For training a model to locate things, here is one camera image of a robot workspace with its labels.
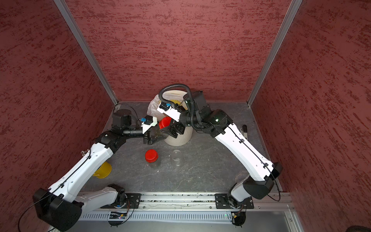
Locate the clear plastic jar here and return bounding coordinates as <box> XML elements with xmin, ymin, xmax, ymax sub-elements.
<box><xmin>171</xmin><ymin>149</ymin><xmax>183</xmax><ymax>167</ymax></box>
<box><xmin>150</xmin><ymin>128</ymin><xmax>169</xmax><ymax>143</ymax></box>

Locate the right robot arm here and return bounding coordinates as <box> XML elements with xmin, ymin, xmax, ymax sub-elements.
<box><xmin>158</xmin><ymin>91</ymin><xmax>283</xmax><ymax>208</ymax></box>

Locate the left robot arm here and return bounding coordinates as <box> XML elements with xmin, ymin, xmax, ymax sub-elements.
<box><xmin>33</xmin><ymin>109</ymin><xmax>159</xmax><ymax>232</ymax></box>

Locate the cream plastic waste bin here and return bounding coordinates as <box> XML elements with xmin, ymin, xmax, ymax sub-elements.
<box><xmin>149</xmin><ymin>90</ymin><xmax>198</xmax><ymax>147</ymax></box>

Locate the white printed bin liner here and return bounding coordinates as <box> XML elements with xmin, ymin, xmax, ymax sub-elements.
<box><xmin>147</xmin><ymin>95</ymin><xmax>166</xmax><ymax>120</ymax></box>

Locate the grey black stapler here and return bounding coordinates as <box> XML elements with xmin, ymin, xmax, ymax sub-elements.
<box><xmin>240</xmin><ymin>125</ymin><xmax>248</xmax><ymax>140</ymax></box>

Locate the yellow pencil cup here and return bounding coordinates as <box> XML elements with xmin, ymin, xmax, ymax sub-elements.
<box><xmin>92</xmin><ymin>162</ymin><xmax>112</xmax><ymax>179</ymax></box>

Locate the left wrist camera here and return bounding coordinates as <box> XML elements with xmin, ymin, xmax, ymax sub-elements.
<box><xmin>140</xmin><ymin>115</ymin><xmax>158</xmax><ymax>134</ymax></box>

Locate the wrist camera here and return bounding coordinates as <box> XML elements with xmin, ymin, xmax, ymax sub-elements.
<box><xmin>157</xmin><ymin>102</ymin><xmax>181</xmax><ymax>122</ymax></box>
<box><xmin>140</xmin><ymin>115</ymin><xmax>158</xmax><ymax>134</ymax></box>

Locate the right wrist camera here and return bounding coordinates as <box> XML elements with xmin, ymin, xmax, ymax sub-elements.
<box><xmin>157</xmin><ymin>102</ymin><xmax>181</xmax><ymax>122</ymax></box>

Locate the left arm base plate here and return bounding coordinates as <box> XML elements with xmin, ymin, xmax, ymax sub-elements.
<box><xmin>112</xmin><ymin>193</ymin><xmax>142</xmax><ymax>209</ymax></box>

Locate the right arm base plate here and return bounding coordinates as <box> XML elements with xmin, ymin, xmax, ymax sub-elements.
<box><xmin>214</xmin><ymin>193</ymin><xmax>254</xmax><ymax>210</ymax></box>

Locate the aluminium mounting rail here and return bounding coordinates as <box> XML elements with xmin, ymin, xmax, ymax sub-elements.
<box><xmin>75</xmin><ymin>191</ymin><xmax>295</xmax><ymax>212</ymax></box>

